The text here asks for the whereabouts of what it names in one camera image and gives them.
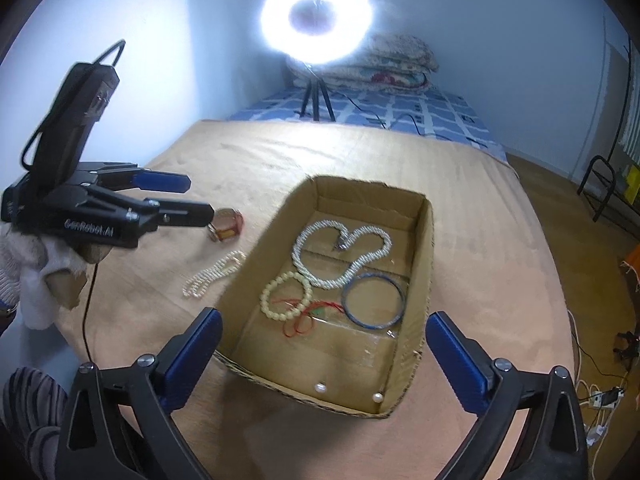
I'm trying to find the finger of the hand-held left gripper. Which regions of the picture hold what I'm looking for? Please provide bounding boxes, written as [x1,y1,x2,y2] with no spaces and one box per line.
[80,161,192,194]
[75,186,216,229]

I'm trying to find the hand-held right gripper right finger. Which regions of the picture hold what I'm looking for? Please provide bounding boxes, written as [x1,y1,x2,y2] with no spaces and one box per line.
[426,311,592,480]

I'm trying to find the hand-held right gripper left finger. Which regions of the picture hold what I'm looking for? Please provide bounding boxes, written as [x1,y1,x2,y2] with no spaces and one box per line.
[55,307,224,480]

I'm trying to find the brown wristwatch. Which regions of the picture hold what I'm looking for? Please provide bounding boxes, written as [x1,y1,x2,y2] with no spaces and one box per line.
[207,207,245,242]

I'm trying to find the cardboard box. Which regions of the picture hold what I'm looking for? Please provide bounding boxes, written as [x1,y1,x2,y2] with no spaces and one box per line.
[212,175,435,419]

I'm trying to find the pale beaded bracelet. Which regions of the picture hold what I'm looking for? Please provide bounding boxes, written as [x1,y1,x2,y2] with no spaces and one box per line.
[260,271,313,320]

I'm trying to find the red cord pendant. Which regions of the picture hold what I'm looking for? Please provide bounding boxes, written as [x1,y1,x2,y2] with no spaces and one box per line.
[284,300,346,337]

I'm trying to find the dark bangle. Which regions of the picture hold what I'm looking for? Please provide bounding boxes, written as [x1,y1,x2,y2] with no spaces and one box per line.
[342,272,405,330]

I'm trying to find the thick pearl necklace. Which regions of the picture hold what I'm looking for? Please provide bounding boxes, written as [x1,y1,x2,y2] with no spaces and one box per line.
[291,222,392,291]

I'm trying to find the thin pearl strand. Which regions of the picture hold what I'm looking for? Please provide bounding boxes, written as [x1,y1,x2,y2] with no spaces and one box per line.
[182,251,247,301]

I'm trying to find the tan blanket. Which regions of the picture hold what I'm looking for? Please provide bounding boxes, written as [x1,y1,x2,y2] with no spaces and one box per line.
[55,119,576,480]

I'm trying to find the black tripod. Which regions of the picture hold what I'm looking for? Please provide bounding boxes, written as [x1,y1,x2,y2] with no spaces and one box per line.
[297,64,336,122]

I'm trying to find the person's striped trousers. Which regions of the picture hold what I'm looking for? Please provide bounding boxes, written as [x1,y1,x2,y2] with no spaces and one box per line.
[0,366,72,480]

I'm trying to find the orange cloth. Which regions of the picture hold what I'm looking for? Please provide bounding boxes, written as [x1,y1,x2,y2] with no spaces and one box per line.
[621,256,640,292]

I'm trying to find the black metal clothes rack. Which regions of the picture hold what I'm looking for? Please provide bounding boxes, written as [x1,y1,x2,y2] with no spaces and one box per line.
[577,45,640,223]

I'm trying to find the blue patterned bed sheet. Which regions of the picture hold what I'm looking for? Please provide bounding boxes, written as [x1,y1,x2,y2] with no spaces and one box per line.
[230,85,508,162]

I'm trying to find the folded floral quilt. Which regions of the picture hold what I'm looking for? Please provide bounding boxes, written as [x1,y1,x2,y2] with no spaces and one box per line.
[287,35,441,93]

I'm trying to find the white striped towel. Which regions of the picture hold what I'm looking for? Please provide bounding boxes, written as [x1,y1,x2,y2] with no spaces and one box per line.
[619,102,640,161]

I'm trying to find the thin black cable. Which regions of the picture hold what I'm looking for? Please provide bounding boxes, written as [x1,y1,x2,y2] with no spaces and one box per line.
[81,259,99,365]

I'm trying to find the white power strip with cables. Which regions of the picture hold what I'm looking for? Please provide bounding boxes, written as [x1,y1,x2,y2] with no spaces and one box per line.
[566,309,628,463]

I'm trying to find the black ring light cable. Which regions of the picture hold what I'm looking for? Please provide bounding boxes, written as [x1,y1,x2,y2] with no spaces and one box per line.
[345,94,501,152]

